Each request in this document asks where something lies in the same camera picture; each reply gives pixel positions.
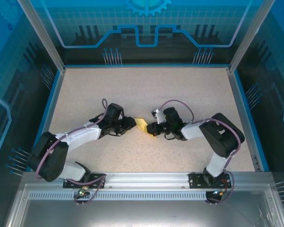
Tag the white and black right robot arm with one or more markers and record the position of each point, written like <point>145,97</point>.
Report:
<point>194,132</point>

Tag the steel tray panel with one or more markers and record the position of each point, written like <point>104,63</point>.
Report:
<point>156,215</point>

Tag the aluminium side rail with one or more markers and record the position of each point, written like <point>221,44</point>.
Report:
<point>243,118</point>

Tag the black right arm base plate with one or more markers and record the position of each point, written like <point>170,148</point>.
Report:
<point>195,180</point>

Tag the aluminium mounting rail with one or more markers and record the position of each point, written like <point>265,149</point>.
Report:
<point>146,180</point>

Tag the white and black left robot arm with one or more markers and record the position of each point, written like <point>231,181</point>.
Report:
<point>85,134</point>

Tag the yellow cloth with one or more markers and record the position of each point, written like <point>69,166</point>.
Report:
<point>140,123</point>

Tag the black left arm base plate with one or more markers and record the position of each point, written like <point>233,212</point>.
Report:
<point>97,177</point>

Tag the aluminium frame post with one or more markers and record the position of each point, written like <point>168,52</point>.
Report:
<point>44,35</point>
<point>249,35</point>

